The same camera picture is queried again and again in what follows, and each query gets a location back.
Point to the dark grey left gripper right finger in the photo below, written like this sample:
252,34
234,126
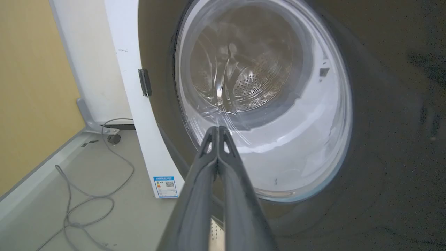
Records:
242,209

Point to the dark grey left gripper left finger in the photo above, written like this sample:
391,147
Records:
195,205

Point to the blue energy label sticker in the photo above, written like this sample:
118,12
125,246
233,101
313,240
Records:
165,187

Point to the white partition panel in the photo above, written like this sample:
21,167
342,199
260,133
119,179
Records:
90,59

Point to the dark round washing machine door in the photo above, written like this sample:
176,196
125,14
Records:
383,122

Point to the grey metal stand leg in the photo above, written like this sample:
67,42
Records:
91,118

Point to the black door latch plate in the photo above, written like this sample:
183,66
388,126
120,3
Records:
145,82

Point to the black caster wheel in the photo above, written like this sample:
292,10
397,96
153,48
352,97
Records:
114,139

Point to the white washing machine body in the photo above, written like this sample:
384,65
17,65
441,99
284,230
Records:
139,115

